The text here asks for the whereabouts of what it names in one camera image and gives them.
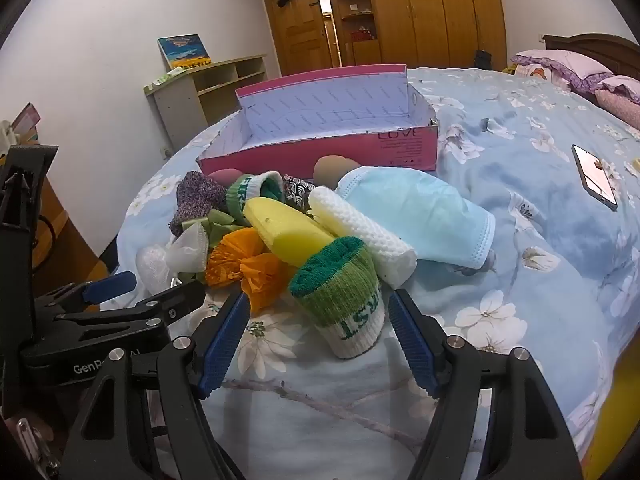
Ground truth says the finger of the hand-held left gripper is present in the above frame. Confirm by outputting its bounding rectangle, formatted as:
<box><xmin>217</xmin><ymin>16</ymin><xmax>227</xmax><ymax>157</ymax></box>
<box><xmin>54</xmin><ymin>280</ymin><xmax>206</xmax><ymax>333</ymax></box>
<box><xmin>32</xmin><ymin>271</ymin><xmax>137</xmax><ymax>313</ymax></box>

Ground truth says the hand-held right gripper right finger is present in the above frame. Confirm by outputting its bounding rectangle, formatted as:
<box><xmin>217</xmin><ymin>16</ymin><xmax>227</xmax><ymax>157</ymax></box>
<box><xmin>387</xmin><ymin>287</ymin><xmax>583</xmax><ymax>480</ymax></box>

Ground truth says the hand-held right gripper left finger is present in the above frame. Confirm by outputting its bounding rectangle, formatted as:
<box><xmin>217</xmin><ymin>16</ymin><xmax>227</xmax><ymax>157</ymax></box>
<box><xmin>60</xmin><ymin>287</ymin><xmax>251</xmax><ymax>480</ymax></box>

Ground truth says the clear plastic bag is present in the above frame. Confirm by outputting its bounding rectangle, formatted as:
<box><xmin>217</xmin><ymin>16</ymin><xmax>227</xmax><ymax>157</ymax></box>
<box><xmin>136</xmin><ymin>222</ymin><xmax>210</xmax><ymax>293</ymax></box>

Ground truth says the orange paper flower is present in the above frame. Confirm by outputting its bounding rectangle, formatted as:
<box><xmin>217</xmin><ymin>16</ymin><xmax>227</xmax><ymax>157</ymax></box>
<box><xmin>205</xmin><ymin>227</ymin><xmax>296</xmax><ymax>313</ymax></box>

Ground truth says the green and white sock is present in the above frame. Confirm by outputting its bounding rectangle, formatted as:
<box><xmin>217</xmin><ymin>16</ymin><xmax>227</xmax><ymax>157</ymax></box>
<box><xmin>226</xmin><ymin>171</ymin><xmax>285</xmax><ymax>226</ymax></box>
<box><xmin>288</xmin><ymin>236</ymin><xmax>387</xmax><ymax>359</ymax></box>

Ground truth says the green ribbon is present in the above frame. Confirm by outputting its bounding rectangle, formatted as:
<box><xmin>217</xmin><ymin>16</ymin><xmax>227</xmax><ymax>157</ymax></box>
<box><xmin>175</xmin><ymin>208</ymin><xmax>246</xmax><ymax>246</ymax></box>

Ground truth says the purple knitted sock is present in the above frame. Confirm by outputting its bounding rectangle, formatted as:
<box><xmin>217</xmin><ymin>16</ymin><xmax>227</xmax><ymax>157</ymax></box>
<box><xmin>169</xmin><ymin>171</ymin><xmax>228</xmax><ymax>237</ymax></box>

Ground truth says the white knitted cloth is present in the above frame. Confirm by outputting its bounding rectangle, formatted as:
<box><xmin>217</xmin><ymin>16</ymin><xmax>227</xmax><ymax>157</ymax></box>
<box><xmin>307</xmin><ymin>186</ymin><xmax>417</xmax><ymax>283</ymax></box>

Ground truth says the yellow sponge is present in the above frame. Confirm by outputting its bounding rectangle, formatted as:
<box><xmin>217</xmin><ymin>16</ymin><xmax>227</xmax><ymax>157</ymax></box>
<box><xmin>243</xmin><ymin>197</ymin><xmax>335</xmax><ymax>267</ymax></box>

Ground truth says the blue face mask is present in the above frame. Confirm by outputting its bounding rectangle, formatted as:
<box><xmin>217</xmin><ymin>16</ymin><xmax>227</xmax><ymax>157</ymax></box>
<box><xmin>335</xmin><ymin>166</ymin><xmax>497</xmax><ymax>271</ymax></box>

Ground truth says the tan makeup sponge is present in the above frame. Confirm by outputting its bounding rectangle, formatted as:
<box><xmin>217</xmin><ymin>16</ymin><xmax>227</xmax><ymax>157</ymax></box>
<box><xmin>313</xmin><ymin>156</ymin><xmax>361</xmax><ymax>183</ymax></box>

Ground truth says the pink cardboard box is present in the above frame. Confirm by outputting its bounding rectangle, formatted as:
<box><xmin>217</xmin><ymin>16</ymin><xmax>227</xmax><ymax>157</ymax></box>
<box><xmin>196</xmin><ymin>64</ymin><xmax>440</xmax><ymax>176</ymax></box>

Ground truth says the wooden desk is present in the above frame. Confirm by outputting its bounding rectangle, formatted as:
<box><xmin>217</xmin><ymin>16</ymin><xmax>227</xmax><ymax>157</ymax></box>
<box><xmin>30</xmin><ymin>175</ymin><xmax>111</xmax><ymax>286</ymax></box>

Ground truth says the blue floral bedsheet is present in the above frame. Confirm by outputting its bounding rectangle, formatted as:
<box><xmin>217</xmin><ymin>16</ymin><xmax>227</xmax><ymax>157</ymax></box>
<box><xmin>100</xmin><ymin>67</ymin><xmax>640</xmax><ymax>480</ymax></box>

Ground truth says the beige open shelf unit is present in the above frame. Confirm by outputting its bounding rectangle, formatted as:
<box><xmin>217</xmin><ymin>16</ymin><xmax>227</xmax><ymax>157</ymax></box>
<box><xmin>143</xmin><ymin>54</ymin><xmax>268</xmax><ymax>151</ymax></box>

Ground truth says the green packet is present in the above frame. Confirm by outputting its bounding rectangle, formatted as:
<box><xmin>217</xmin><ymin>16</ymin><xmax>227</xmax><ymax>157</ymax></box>
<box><xmin>145</xmin><ymin>67</ymin><xmax>188</xmax><ymax>88</ymax></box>

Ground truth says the blue and yellow painting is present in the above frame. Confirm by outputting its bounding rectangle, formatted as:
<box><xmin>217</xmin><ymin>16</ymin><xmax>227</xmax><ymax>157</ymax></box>
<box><xmin>157</xmin><ymin>34</ymin><xmax>213</xmax><ymax>71</ymax></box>

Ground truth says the smartphone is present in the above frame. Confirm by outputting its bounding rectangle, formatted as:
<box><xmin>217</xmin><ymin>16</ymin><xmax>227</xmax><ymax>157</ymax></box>
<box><xmin>571</xmin><ymin>144</ymin><xmax>618</xmax><ymax>211</ymax></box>

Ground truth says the wooden door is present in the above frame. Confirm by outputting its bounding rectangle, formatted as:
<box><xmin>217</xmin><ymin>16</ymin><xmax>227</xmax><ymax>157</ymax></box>
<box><xmin>262</xmin><ymin>0</ymin><xmax>333</xmax><ymax>76</ymax></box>

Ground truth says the pink ruffled pillow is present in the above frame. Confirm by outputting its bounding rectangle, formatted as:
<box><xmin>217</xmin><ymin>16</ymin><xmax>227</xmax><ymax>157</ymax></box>
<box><xmin>510</xmin><ymin>49</ymin><xmax>628</xmax><ymax>93</ymax></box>
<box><xmin>595</xmin><ymin>75</ymin><xmax>640</xmax><ymax>131</ymax></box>

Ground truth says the wooden wardrobe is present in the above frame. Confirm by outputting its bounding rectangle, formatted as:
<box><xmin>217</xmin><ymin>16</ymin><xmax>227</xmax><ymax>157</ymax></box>
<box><xmin>237</xmin><ymin>0</ymin><xmax>508</xmax><ymax>68</ymax></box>

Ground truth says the dark wooden headboard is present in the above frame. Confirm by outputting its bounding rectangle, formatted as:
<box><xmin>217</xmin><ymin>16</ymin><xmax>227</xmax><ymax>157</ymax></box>
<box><xmin>542</xmin><ymin>33</ymin><xmax>640</xmax><ymax>81</ymax></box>

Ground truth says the black cable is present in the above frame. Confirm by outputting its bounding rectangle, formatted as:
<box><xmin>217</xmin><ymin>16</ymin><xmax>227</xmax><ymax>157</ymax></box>
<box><xmin>32</xmin><ymin>215</ymin><xmax>56</xmax><ymax>261</ymax></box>

